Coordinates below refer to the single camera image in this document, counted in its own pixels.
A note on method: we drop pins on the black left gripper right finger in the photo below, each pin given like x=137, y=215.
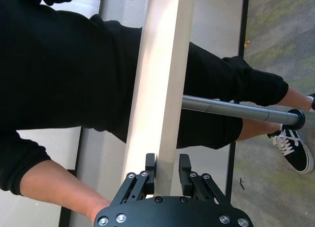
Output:
x=197, y=185

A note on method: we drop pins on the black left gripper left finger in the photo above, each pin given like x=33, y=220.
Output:
x=147, y=172

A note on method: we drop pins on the white pedestal table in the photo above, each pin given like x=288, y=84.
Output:
x=157, y=89

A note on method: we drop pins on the person's right forearm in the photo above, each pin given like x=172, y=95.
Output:
x=56, y=185

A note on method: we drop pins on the person's right hand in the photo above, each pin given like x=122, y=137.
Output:
x=97, y=209

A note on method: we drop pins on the small dark floor twig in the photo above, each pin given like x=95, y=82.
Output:
x=242, y=183

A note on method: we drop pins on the person's right lower leg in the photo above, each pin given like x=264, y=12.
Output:
x=258, y=129

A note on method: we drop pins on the person's leg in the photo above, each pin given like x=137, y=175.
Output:
x=295, y=99
x=258, y=129

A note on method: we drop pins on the black shorts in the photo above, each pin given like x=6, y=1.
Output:
x=221, y=89

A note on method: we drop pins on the black white right sneaker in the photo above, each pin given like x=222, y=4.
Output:
x=295, y=150

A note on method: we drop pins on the black white sneaker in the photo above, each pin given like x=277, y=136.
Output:
x=312, y=96
x=295, y=150

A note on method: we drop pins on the person's left lower leg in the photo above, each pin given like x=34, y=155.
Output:
x=295, y=99

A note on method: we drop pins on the black sweatshirt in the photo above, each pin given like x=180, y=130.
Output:
x=69, y=64

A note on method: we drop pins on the black white left sneaker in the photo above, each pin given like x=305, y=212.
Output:
x=312, y=96

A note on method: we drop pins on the small yellow floor scrap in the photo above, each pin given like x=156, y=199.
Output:
x=247, y=42

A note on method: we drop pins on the black baseboard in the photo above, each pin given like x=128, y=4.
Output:
x=242, y=22

